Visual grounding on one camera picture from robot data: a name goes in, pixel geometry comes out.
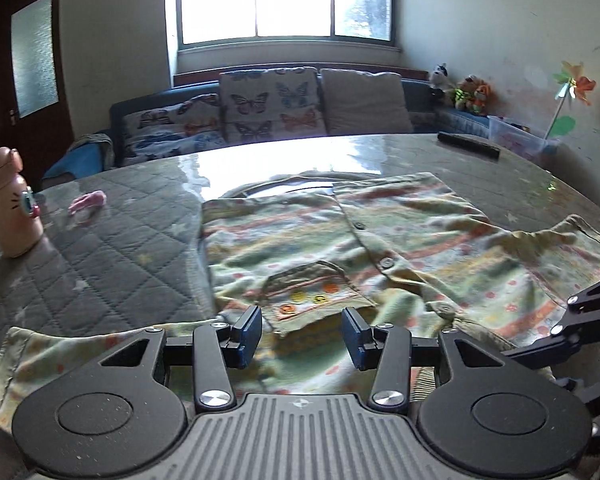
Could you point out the clear plastic storage box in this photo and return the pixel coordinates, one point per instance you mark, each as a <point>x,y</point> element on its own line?
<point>522,140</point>

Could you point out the pink cat-face bottle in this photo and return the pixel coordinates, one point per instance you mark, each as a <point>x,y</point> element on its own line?
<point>10,210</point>

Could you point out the black remote control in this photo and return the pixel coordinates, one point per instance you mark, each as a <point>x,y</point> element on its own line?
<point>467,144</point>

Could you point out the dark wooden glass-panel door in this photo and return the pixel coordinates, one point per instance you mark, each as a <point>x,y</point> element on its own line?
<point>0,100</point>

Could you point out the small pink hair clip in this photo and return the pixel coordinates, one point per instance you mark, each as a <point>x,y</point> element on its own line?
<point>86,202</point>

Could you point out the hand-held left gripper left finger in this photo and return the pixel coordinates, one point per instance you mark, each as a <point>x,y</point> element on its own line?
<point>247,337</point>

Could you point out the grey-green garment on sofa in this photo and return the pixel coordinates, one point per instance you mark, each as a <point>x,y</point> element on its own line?
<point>91,149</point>

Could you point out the black and white plush toy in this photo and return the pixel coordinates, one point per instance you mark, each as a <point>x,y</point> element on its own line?
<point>439,79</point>

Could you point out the colourful paper pinwheel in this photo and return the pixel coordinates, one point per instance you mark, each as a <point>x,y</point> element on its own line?
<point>572,85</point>

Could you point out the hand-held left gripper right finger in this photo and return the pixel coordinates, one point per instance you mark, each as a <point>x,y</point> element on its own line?
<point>355,342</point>

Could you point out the green patterned button shirt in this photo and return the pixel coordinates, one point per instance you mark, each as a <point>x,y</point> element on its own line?
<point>300,240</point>

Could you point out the beige cushion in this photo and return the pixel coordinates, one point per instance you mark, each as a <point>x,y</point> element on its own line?
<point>365,100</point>

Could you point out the blue sofa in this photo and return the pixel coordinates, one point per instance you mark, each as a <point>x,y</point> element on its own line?
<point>422,94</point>

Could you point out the orange plush toy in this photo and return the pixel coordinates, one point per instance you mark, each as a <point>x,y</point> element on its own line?
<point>475,96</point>

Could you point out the butterfly print cushion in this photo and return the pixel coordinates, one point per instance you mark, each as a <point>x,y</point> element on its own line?
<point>270,105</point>

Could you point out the butterfly print sofa blanket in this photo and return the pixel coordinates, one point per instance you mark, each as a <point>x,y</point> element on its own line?
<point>170,132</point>

